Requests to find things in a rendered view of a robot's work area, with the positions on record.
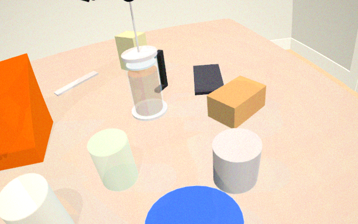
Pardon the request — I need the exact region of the blue disc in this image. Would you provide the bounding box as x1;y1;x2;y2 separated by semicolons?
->
145;185;244;224

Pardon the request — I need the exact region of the glass french press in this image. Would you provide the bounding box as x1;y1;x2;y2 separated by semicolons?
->
121;0;168;121

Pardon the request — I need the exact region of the white flat bar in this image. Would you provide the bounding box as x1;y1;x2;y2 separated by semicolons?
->
54;71;98;96

